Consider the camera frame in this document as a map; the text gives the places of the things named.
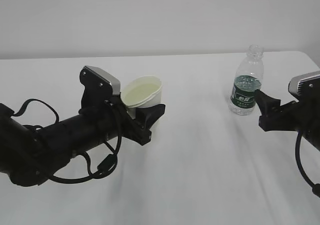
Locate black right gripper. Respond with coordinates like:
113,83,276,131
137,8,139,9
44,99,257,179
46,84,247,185
254,89,308,132

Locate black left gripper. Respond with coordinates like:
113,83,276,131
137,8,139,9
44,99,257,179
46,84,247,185
79,84,166,146

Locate white paper cup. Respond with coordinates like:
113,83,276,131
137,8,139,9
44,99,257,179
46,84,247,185
120,75,162,118

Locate clear water bottle green label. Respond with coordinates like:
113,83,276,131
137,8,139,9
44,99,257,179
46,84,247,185
228,44,264,116

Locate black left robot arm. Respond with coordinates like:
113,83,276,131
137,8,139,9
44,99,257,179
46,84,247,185
0,87,166,187

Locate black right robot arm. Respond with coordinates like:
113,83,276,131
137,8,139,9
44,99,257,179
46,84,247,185
254,89,320,150

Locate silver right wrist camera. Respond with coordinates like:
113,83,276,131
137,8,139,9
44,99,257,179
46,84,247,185
288,70,320,101

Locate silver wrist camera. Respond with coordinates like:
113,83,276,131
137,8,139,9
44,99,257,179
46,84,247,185
83,65,121,95
288,70,320,101

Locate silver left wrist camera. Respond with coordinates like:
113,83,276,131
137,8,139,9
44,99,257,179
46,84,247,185
83,65,121,95

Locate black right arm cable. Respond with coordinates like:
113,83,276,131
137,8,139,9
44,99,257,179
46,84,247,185
294,132,320,198

